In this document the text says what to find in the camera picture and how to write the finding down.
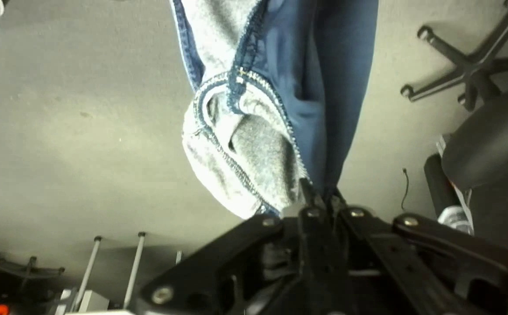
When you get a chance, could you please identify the thin white metal rod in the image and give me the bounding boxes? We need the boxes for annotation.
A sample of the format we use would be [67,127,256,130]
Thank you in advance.
[69,235,104,312]
[121,232,149,312]

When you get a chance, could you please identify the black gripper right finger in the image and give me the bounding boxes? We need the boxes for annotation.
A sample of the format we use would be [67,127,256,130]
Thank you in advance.
[326,190,508,315]

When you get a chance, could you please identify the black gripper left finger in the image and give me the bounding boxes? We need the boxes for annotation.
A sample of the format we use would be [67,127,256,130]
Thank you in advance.
[135,178,328,315]

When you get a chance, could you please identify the blue jean jacket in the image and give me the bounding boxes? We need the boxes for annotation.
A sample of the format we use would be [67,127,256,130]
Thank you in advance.
[170,0,381,223]

